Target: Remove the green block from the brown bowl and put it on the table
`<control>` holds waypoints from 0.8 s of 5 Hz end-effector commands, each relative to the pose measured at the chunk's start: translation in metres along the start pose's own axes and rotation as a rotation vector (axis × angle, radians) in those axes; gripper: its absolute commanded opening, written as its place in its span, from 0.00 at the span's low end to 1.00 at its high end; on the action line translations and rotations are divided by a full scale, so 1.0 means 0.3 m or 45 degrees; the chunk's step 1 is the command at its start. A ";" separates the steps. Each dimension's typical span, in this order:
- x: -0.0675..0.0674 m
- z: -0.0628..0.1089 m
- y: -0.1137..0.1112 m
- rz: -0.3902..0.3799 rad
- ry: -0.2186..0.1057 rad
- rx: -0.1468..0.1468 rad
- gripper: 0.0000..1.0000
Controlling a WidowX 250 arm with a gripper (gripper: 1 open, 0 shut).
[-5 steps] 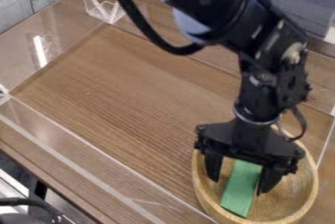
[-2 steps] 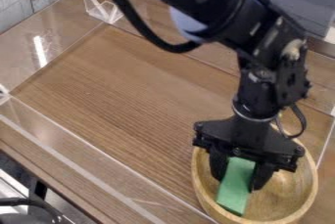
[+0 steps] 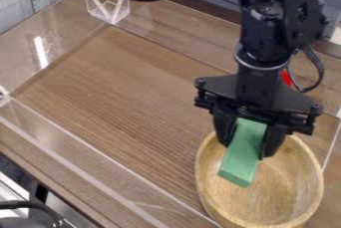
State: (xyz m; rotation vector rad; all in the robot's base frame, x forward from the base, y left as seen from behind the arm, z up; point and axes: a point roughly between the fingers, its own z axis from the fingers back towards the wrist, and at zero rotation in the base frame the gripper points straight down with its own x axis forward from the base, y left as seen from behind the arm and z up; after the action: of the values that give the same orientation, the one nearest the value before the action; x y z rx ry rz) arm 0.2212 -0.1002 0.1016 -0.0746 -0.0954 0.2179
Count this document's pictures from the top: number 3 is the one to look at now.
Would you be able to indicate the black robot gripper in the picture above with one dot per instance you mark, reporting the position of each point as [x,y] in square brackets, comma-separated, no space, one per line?
[260,97]

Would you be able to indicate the green rectangular block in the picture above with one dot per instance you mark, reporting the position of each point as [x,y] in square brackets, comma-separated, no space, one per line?
[240,160]

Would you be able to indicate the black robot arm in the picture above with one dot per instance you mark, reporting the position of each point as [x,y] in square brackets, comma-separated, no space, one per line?
[279,28]

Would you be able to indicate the light wooden bowl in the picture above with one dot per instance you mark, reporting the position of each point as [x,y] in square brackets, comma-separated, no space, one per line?
[281,199]

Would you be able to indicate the red plush strawberry toy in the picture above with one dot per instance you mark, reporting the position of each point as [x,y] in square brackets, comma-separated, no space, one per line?
[287,78]

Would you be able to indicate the clear acrylic table barrier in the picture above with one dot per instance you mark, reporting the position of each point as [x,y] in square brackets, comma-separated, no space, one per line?
[100,120]

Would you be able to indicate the clear acrylic corner bracket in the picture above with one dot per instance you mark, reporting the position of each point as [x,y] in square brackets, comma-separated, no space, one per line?
[109,11]

